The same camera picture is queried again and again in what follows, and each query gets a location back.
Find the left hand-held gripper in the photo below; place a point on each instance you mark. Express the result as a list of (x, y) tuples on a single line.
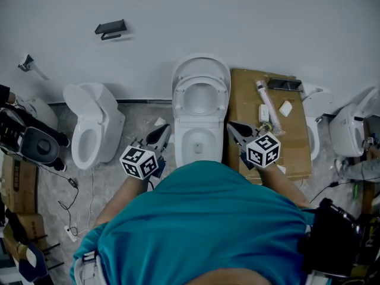
[(138, 163)]

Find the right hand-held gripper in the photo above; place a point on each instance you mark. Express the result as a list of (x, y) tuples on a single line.
[(262, 150)]

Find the person's right forearm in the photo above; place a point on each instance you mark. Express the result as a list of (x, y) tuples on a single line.
[(279, 183)]

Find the person's left forearm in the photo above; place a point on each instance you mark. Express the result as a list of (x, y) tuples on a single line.
[(121, 197)]

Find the white toilet with tank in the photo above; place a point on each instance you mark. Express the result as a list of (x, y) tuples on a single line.
[(110, 120)]

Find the white toilet lid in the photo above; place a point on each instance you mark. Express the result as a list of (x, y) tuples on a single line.
[(202, 65)]

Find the crumpled white tissue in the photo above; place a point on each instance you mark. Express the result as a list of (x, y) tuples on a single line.
[(159, 121)]

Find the small white rectangular box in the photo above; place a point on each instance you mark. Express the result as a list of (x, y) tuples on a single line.
[(263, 113)]

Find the large cardboard box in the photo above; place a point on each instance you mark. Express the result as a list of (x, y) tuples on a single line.
[(246, 99)]

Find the white tube in plastic wrap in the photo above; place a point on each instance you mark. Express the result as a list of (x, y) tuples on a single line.
[(268, 102)]

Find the small white square box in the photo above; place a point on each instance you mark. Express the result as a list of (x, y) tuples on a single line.
[(285, 108)]

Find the white paper card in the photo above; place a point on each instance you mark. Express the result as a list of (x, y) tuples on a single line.
[(281, 168)]

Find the black phone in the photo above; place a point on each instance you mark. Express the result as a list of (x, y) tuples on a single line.
[(285, 85)]

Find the person's teal shirt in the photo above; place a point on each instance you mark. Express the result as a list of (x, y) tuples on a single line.
[(193, 224)]

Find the dark grey oval device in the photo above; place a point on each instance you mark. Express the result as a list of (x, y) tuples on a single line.
[(41, 145)]

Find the green plastic item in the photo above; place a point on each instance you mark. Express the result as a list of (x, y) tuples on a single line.
[(355, 190)]

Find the white power strip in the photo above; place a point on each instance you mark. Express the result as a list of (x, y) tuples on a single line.
[(70, 233)]

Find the black waist pack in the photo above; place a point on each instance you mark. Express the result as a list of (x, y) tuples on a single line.
[(326, 242)]

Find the small printed cardboard box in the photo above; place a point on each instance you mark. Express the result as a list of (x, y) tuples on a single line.
[(32, 227)]

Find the black metal rods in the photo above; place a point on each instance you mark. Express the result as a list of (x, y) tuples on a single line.
[(56, 265)]

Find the black rack with devices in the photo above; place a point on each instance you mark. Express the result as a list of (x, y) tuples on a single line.
[(371, 236)]

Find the black bag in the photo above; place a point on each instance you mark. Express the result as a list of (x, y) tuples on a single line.
[(13, 224)]

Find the black wall paper holder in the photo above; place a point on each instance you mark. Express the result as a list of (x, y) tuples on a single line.
[(111, 27)]

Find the black and white wall sprayer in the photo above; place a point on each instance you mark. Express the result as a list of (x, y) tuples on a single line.
[(26, 62)]

